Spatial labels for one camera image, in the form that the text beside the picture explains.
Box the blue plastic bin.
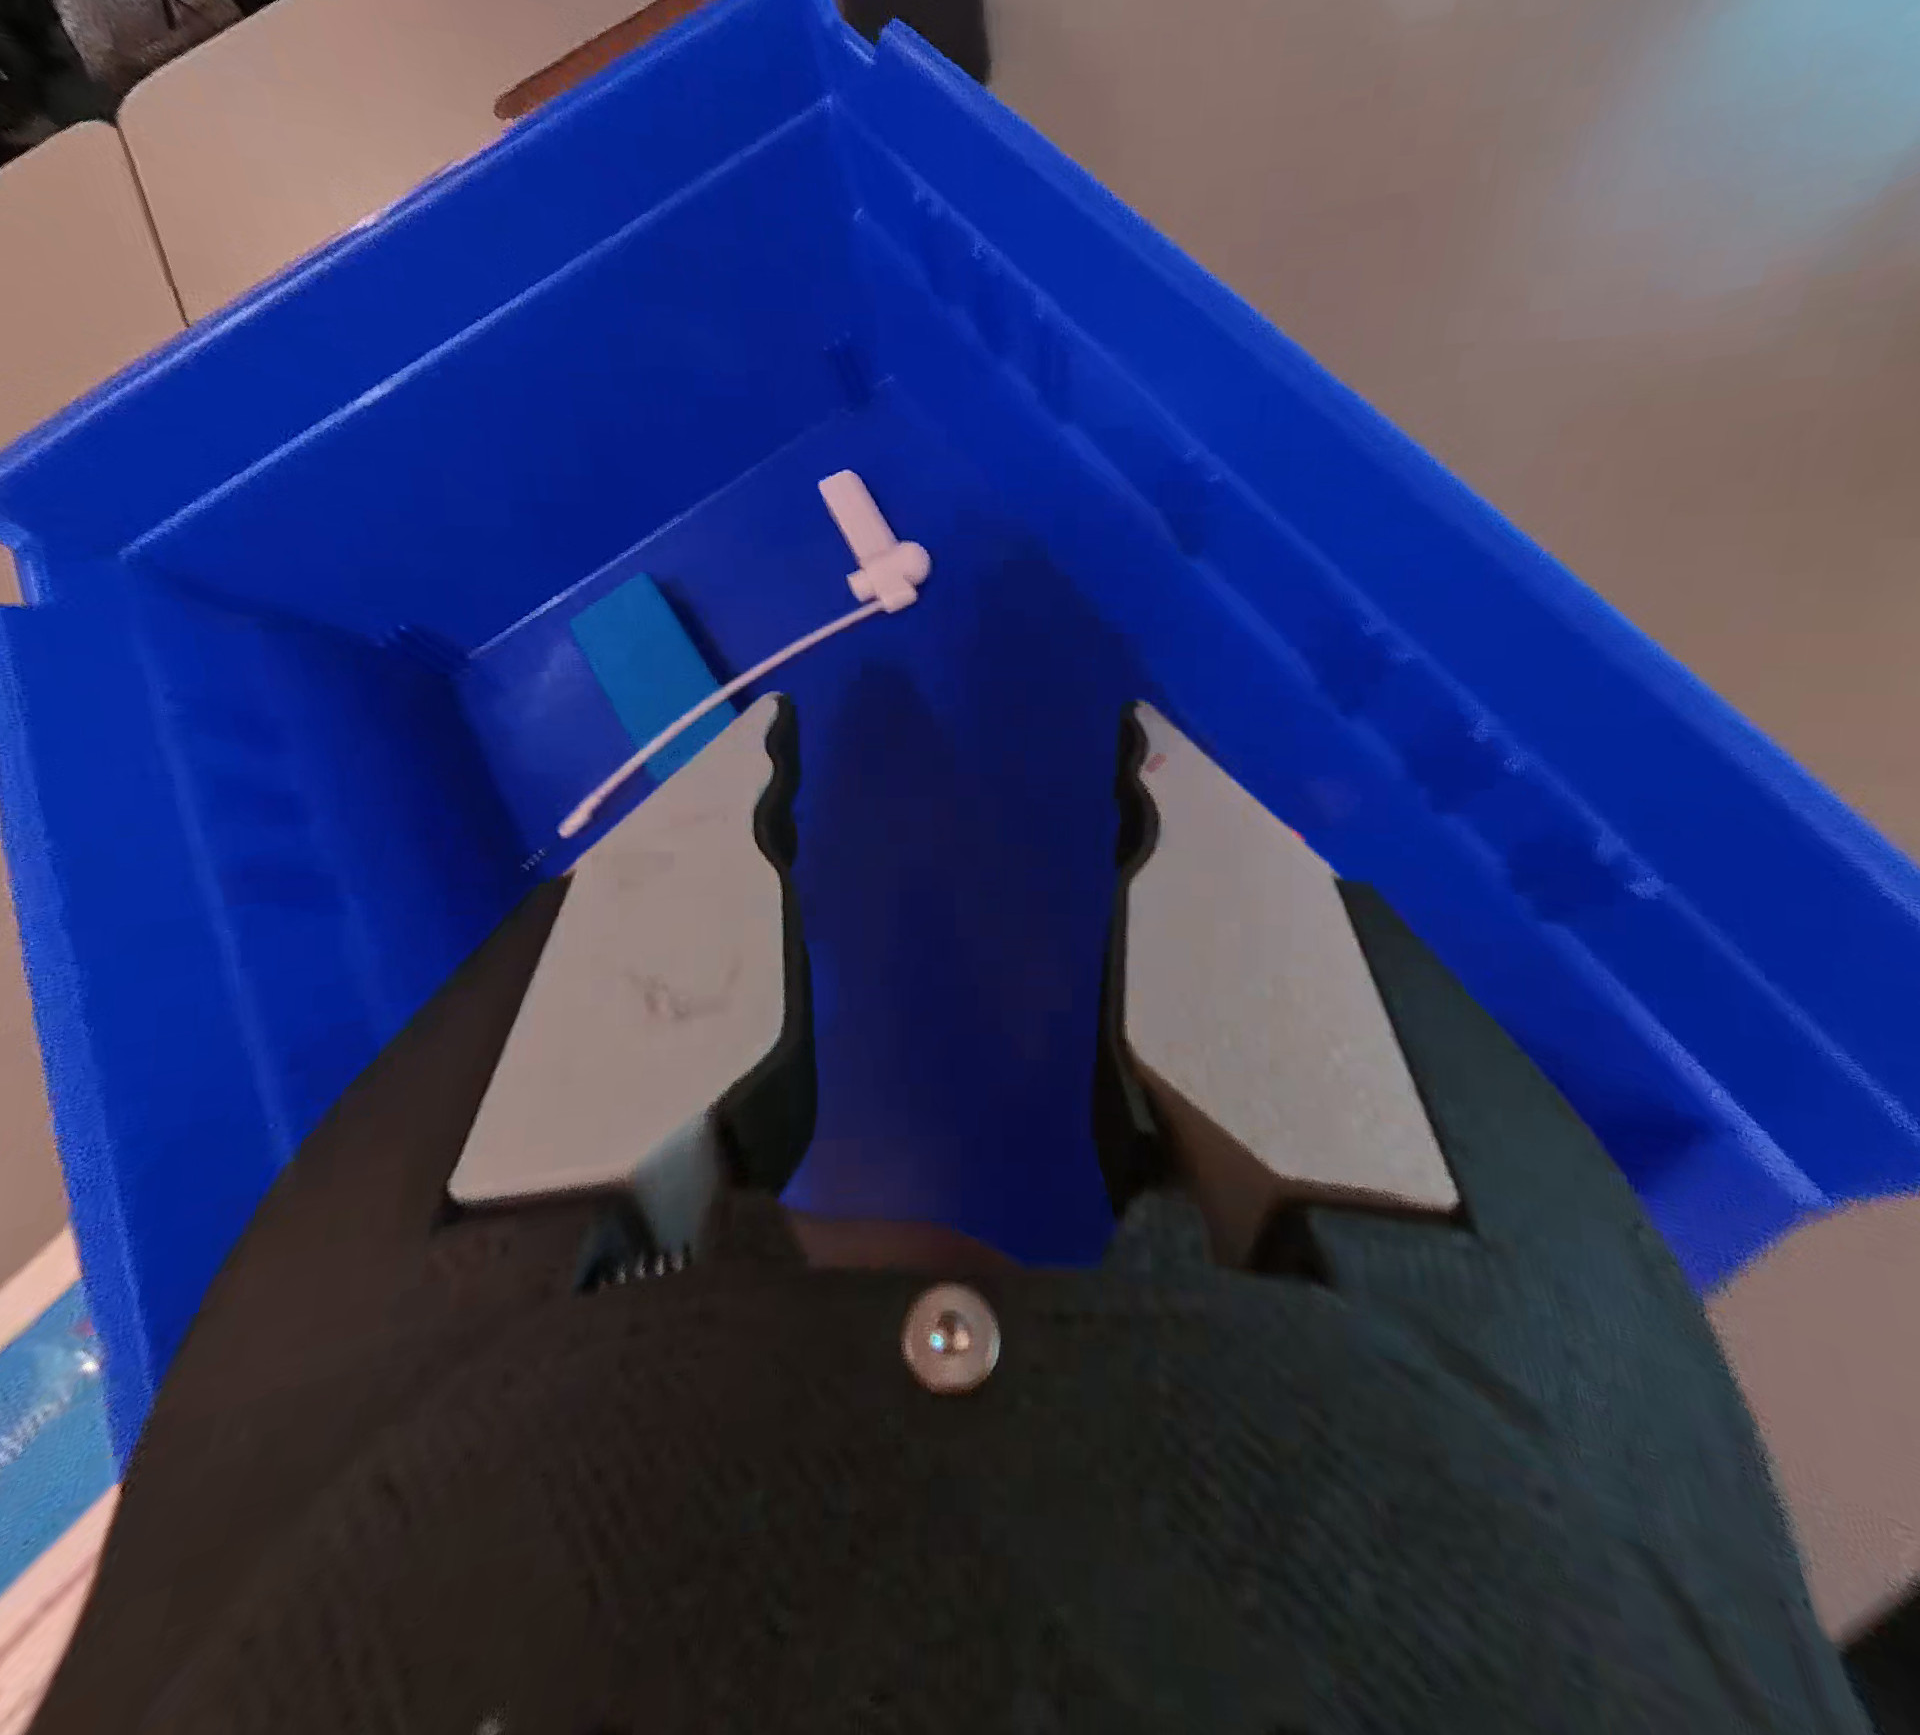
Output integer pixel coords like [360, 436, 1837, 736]
[0, 0, 1920, 1485]

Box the light blue flat card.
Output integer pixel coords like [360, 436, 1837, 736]
[566, 572, 740, 788]

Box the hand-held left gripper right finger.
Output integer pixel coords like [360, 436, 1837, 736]
[1092, 700, 1469, 1228]

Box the white plastic cable tie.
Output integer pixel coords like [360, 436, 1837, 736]
[555, 468, 936, 844]

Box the Clorox wipes canister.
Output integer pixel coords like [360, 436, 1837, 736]
[0, 1273, 120, 1605]

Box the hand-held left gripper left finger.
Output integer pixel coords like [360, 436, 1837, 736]
[445, 692, 823, 1228]

